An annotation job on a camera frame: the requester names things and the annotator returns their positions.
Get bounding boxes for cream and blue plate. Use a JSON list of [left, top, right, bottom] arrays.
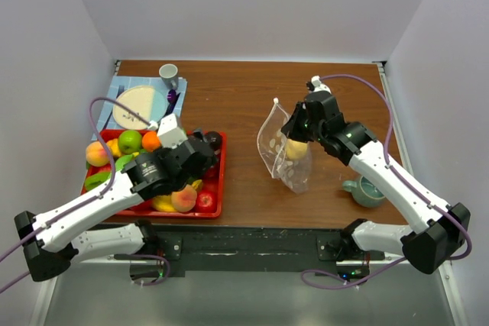
[[112, 86, 168, 130]]

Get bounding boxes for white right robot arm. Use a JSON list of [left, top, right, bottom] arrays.
[[281, 91, 472, 274]]

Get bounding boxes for aluminium frame rail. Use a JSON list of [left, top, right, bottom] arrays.
[[48, 231, 452, 265]]

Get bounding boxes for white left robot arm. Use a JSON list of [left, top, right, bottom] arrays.
[[15, 136, 217, 282]]

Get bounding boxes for peach at tray corner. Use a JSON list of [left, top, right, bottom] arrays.
[[85, 141, 112, 167]]

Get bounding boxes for light blue placemat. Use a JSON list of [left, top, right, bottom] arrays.
[[96, 76, 187, 131]]

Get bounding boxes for yellow lemon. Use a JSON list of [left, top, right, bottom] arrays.
[[285, 139, 309, 161]]

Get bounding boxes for red plastic tray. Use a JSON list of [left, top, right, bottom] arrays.
[[79, 128, 228, 220]]

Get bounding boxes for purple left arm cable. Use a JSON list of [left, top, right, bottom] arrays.
[[89, 97, 152, 186]]

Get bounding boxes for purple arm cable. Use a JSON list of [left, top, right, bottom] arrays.
[[89, 97, 152, 186], [320, 73, 394, 169]]

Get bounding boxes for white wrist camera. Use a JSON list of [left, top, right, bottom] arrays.
[[306, 76, 332, 94], [148, 113, 187, 149]]

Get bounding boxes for dark purple mangosteen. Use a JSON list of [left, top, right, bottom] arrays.
[[205, 131, 222, 151]]

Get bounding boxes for clear polka dot zip bag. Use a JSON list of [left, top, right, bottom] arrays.
[[256, 98, 313, 194]]

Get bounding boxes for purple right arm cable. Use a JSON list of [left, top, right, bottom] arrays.
[[320, 73, 394, 169]]

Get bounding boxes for yellow banana bunch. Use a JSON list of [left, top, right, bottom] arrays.
[[152, 179, 203, 212]]

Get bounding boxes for purple plastic spoon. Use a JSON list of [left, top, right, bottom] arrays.
[[165, 89, 180, 115]]

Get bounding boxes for green apple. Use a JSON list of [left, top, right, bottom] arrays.
[[118, 130, 142, 155]]

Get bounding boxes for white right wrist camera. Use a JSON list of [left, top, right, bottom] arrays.
[[306, 76, 332, 94]]

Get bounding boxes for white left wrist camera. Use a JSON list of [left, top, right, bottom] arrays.
[[148, 113, 187, 149]]

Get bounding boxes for orange fruit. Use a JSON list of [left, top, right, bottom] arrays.
[[141, 131, 161, 152]]

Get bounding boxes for red apple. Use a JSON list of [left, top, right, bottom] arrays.
[[194, 190, 217, 213]]

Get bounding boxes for grey cup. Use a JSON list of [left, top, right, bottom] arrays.
[[159, 63, 179, 90]]

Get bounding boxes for teal ceramic mug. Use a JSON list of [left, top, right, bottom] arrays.
[[342, 176, 387, 208]]

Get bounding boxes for peach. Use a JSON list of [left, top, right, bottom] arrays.
[[170, 185, 198, 213], [85, 141, 112, 167]]

